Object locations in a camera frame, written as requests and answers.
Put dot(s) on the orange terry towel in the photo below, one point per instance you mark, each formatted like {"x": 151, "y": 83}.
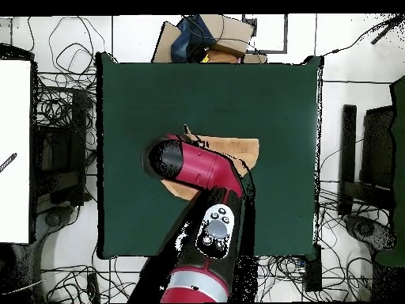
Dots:
{"x": 237, "y": 148}

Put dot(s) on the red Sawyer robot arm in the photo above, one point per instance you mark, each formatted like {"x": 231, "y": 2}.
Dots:
{"x": 199, "y": 167}

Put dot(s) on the orange brown cloth item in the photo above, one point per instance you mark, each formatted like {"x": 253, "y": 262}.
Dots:
{"x": 221, "y": 57}

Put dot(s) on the flat cardboard sheet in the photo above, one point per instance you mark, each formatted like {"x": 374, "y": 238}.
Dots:
{"x": 166, "y": 44}

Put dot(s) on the dark green table cloth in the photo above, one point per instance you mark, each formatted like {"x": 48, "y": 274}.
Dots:
{"x": 142, "y": 95}

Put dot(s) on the blue bag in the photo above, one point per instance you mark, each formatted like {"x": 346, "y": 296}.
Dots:
{"x": 186, "y": 44}

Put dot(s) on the large cardboard box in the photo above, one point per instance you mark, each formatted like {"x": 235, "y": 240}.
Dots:
{"x": 227, "y": 31}

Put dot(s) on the black equipment rack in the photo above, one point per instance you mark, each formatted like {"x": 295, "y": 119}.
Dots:
{"x": 63, "y": 152}

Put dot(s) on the black upright bar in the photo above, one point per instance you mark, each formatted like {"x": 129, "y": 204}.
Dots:
{"x": 348, "y": 152}

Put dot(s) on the black power box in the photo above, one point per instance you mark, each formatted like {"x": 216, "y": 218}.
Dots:
{"x": 313, "y": 275}

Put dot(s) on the dark stand foot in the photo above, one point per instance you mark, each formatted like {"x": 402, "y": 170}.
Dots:
{"x": 53, "y": 218}
{"x": 364, "y": 229}

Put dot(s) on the black power strip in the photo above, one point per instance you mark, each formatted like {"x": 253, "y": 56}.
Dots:
{"x": 93, "y": 285}

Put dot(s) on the black panel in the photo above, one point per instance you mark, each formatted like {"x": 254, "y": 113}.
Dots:
{"x": 378, "y": 145}

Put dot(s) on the white board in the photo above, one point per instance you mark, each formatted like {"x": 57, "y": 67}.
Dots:
{"x": 15, "y": 126}

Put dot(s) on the striped black rod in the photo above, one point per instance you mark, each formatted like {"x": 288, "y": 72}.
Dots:
{"x": 8, "y": 163}

